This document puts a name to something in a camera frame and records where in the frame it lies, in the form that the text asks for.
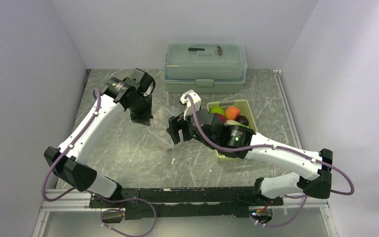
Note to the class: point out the clear dotted zip bag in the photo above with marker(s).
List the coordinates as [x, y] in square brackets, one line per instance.
[158, 128]

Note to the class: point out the dark brown fruit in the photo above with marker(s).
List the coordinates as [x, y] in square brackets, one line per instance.
[242, 120]

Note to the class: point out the pale green perforated basket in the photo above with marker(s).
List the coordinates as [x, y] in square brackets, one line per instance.
[241, 104]

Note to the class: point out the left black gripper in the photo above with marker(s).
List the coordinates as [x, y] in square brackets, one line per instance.
[144, 118]

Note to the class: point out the green apple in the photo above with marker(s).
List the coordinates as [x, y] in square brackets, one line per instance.
[217, 110]

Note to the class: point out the orange peach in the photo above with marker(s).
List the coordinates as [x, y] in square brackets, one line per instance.
[232, 113]

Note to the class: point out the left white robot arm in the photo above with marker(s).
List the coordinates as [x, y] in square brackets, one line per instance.
[69, 161]

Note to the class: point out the green cabbage leaf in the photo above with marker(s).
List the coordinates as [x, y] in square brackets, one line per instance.
[232, 122]

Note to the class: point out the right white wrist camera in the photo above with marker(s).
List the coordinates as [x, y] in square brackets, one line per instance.
[192, 101]

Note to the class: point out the aluminium rail frame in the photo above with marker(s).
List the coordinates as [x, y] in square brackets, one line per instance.
[71, 216]

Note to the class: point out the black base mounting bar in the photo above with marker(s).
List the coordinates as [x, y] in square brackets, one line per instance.
[188, 202]

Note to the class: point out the green plastic toolbox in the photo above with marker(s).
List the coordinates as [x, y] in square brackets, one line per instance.
[208, 68]

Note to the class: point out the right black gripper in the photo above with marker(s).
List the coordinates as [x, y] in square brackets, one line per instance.
[175, 124]

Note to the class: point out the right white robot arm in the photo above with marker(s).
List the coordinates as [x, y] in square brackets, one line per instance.
[307, 173]

